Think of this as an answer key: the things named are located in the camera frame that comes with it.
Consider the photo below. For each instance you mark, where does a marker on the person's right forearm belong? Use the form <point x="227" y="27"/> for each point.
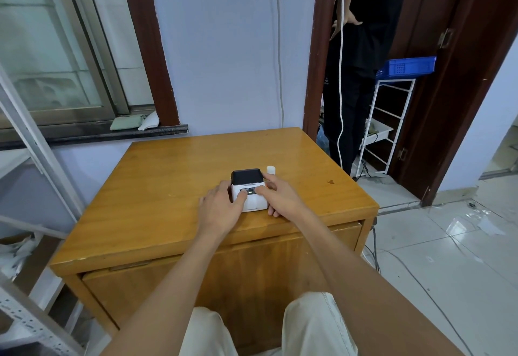
<point x="364" y="287"/>

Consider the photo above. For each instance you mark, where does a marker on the wooden cabinet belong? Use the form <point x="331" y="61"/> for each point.
<point x="162" y="190"/>

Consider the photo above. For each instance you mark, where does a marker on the dark stone windowsill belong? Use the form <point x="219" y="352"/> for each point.
<point x="93" y="135"/>

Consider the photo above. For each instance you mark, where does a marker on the white metal shelf frame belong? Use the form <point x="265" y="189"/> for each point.
<point x="24" y="125"/>

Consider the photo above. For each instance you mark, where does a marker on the person's right thumb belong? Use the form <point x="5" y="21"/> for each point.
<point x="261" y="194"/>

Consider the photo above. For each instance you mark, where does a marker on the white and black mini printer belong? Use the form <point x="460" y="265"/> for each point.
<point x="251" y="179"/>

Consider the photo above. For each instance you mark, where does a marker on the small white paper roll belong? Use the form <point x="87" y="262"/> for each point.
<point x="271" y="169"/>

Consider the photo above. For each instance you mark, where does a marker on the crumpled white plastic wrap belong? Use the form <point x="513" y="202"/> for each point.
<point x="16" y="254"/>

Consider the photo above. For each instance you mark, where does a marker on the person's beige trousers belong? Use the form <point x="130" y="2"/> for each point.
<point x="311" y="327"/>

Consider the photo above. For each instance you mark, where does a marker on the person's left forearm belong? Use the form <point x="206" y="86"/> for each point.
<point x="174" y="299"/>

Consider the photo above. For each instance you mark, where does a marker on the person's right hand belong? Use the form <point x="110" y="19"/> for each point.
<point x="287" y="200"/>

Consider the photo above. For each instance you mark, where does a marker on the brass door hinge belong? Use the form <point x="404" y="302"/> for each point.
<point x="445" y="38"/>

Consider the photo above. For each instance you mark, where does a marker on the sliding glass window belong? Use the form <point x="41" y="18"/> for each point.
<point x="48" y="44"/>

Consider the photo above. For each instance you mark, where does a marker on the person's left thumb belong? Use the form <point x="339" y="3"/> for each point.
<point x="241" y="200"/>

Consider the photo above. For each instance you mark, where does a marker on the white crumpled cloth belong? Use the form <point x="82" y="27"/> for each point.
<point x="149" y="122"/>

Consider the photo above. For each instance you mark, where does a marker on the green folded cloth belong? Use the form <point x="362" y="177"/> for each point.
<point x="124" y="122"/>

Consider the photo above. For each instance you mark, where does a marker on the white plastic tray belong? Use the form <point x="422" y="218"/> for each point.
<point x="380" y="129"/>

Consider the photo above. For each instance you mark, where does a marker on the blue plastic crate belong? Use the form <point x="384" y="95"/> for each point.
<point x="408" y="66"/>

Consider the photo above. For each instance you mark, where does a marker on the dark brown wooden door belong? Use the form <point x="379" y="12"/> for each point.
<point x="457" y="84"/>

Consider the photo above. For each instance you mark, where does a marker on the person's left hand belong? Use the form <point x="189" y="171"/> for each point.
<point x="220" y="212"/>

